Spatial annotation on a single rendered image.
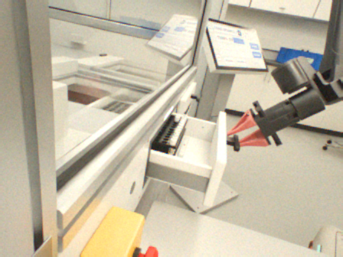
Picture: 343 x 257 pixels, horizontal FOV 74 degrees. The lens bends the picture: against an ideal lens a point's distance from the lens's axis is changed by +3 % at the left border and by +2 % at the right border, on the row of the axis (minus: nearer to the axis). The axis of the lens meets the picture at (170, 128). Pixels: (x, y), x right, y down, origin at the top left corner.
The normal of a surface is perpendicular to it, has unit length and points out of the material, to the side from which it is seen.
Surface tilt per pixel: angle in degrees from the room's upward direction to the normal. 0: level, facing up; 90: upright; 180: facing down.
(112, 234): 0
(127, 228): 0
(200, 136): 90
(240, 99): 90
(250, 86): 90
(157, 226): 0
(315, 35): 90
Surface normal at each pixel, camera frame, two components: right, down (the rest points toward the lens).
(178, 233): 0.18, -0.89
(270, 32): -0.12, 0.39
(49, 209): 0.96, 0.25
